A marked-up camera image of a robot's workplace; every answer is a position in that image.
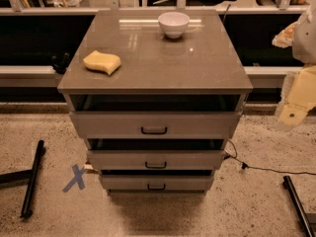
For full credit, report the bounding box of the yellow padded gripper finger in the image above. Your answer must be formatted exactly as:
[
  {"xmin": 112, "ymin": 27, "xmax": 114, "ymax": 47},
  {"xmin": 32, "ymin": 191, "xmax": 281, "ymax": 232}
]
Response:
[{"xmin": 275, "ymin": 102, "xmax": 308, "ymax": 129}]

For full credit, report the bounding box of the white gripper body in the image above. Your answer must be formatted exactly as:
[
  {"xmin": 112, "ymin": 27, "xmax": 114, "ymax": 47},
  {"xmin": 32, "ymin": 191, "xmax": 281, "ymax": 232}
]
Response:
[{"xmin": 284, "ymin": 64, "xmax": 316, "ymax": 112}]

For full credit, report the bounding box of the grey drawer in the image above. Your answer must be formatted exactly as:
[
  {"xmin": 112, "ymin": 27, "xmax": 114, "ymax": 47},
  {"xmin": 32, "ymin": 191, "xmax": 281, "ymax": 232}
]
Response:
[
  {"xmin": 87, "ymin": 150, "xmax": 224, "ymax": 170},
  {"xmin": 100, "ymin": 175, "xmax": 214, "ymax": 192},
  {"xmin": 70, "ymin": 112, "xmax": 240, "ymax": 139}
]

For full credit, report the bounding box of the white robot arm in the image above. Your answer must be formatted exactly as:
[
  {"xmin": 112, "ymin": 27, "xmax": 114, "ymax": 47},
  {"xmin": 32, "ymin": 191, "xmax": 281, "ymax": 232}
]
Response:
[{"xmin": 272, "ymin": 4, "xmax": 316, "ymax": 130}]

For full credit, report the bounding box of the grey top drawer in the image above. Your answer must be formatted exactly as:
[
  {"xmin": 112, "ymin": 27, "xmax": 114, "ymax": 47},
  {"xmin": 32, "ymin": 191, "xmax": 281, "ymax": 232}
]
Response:
[{"xmin": 70, "ymin": 112, "xmax": 240, "ymax": 139}]

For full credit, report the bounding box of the grey drawer cabinet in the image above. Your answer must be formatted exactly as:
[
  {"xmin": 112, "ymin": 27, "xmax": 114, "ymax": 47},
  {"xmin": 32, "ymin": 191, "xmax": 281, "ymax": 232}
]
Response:
[{"xmin": 57, "ymin": 9, "xmax": 254, "ymax": 197}]

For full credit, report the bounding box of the grey bottom drawer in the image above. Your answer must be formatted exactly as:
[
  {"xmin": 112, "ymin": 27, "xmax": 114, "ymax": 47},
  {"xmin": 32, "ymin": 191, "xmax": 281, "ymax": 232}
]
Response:
[{"xmin": 100, "ymin": 175, "xmax": 214, "ymax": 192}]

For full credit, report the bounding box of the black metal stand right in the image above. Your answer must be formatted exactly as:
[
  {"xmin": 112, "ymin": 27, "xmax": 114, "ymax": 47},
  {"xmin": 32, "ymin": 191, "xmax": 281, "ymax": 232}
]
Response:
[{"xmin": 283, "ymin": 176, "xmax": 316, "ymax": 237}]

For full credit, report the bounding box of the black metal stand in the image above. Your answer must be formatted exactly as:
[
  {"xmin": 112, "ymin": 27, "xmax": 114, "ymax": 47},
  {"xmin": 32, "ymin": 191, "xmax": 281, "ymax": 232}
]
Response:
[
  {"xmin": 283, "ymin": 176, "xmax": 316, "ymax": 237},
  {"xmin": 0, "ymin": 140, "xmax": 45, "ymax": 219}
]

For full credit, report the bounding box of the white ceramic bowl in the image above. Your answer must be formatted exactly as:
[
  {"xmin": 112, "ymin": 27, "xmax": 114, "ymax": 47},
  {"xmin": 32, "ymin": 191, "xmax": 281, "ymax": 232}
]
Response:
[{"xmin": 158, "ymin": 12, "xmax": 190, "ymax": 39}]

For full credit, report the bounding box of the yellow sponge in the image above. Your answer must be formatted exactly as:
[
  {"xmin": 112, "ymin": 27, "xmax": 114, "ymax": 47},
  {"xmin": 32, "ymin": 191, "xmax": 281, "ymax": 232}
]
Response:
[{"xmin": 83, "ymin": 50, "xmax": 121, "ymax": 75}]

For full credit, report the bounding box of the blue tape cross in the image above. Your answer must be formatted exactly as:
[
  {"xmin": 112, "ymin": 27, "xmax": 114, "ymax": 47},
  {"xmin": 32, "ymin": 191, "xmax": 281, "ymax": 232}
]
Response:
[{"xmin": 62, "ymin": 164, "xmax": 86, "ymax": 193}]

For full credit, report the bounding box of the black metal stand left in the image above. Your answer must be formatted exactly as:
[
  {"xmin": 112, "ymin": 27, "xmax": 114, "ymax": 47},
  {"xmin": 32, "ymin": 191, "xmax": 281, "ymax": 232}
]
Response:
[{"xmin": 0, "ymin": 140, "xmax": 45, "ymax": 219}]

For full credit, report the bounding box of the black clamp on rail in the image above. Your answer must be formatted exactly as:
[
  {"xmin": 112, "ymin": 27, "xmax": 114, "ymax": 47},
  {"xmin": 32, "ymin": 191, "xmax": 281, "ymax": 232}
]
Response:
[{"xmin": 51, "ymin": 52, "xmax": 70, "ymax": 74}]

